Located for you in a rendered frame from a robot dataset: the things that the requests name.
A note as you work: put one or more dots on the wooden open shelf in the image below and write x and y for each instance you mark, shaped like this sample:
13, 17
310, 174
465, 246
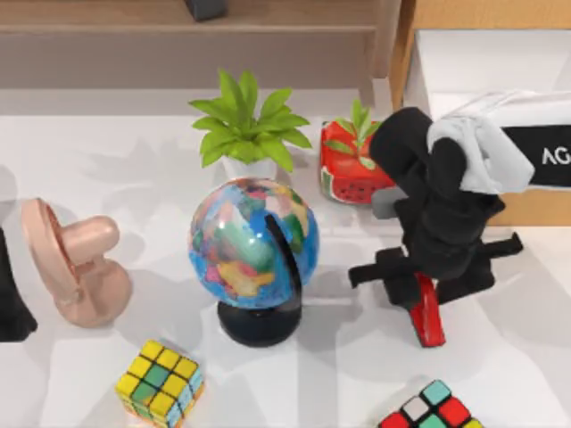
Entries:
178, 49

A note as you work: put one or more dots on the pink desk fan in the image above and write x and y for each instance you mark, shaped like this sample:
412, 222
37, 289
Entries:
85, 267

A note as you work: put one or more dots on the green plant in white pot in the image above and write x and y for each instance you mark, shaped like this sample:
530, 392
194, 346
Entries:
247, 125

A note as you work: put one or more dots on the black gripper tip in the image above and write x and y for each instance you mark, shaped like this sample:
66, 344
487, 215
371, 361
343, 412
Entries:
13, 294

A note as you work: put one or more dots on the pale grey rounded box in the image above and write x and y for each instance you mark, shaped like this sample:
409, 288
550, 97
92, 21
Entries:
384, 204

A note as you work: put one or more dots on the red stapler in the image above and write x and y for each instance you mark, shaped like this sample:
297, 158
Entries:
429, 318

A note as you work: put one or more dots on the red-faced puzzle cube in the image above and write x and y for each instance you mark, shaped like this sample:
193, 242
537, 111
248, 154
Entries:
435, 408

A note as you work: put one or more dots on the yellow-faced puzzle cube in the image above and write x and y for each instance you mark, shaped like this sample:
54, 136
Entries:
160, 383

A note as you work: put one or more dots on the colourful globe on black stand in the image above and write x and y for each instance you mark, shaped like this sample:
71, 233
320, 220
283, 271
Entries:
250, 236

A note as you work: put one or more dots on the dark grey block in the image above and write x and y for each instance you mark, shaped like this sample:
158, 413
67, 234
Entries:
206, 9

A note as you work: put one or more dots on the wooden cabinet with white inside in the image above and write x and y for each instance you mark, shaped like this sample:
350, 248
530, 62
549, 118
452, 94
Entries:
526, 214

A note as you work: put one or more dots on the red watermelon plant pot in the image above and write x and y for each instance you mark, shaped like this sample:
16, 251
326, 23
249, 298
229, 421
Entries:
348, 174

